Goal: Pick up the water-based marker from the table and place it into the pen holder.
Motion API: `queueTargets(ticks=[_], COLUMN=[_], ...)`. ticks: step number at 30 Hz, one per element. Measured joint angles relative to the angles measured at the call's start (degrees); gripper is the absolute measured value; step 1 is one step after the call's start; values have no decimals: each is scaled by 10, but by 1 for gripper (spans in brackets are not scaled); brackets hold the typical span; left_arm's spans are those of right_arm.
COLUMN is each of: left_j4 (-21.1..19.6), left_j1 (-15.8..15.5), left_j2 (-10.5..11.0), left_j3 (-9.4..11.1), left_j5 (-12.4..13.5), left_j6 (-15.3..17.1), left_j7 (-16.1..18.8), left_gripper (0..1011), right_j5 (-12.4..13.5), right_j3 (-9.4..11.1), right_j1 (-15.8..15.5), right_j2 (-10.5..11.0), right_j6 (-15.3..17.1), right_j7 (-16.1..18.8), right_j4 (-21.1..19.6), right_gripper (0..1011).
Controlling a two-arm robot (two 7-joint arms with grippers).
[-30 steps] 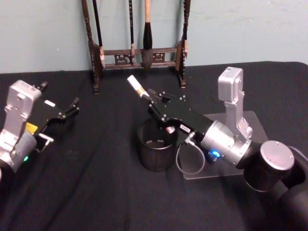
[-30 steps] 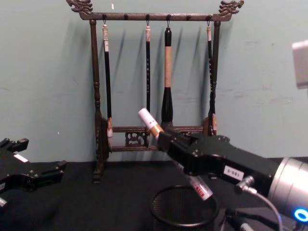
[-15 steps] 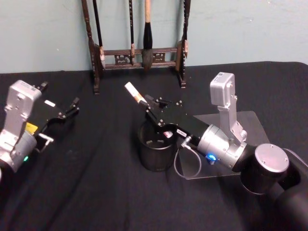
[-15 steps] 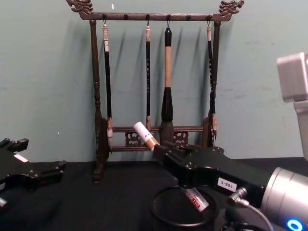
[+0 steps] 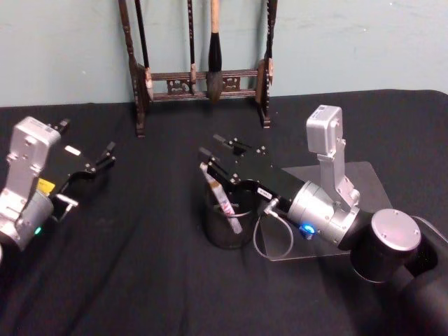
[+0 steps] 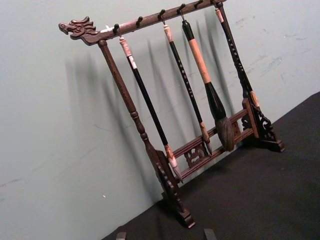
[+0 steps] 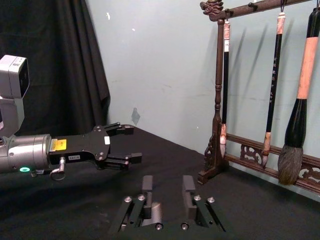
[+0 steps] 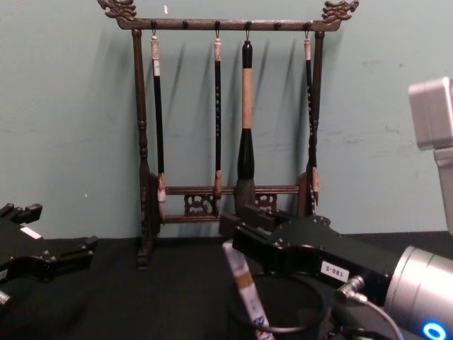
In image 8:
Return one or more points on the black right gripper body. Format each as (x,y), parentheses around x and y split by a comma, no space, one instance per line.
(318,248)

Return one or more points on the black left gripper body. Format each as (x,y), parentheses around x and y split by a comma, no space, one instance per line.
(14,244)

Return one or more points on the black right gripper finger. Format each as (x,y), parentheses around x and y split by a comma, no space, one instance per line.
(258,246)
(247,217)

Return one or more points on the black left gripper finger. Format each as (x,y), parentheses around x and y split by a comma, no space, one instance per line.
(67,256)
(24,212)

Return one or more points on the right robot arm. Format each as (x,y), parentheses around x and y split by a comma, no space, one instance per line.
(417,283)

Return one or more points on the black round brush pot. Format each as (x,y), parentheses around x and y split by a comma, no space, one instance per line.
(321,310)

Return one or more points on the black table cloth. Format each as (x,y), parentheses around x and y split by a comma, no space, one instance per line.
(141,301)

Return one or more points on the thin black brush, pale cap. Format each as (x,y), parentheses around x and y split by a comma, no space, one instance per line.
(217,106)

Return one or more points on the thin black brush, white label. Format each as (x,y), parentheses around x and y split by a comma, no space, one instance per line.
(158,106)

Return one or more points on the dark carved wooden brush rack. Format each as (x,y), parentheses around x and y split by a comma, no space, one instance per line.
(140,106)

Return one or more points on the thin black brush, gold marks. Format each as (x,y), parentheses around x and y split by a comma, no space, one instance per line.
(309,71)

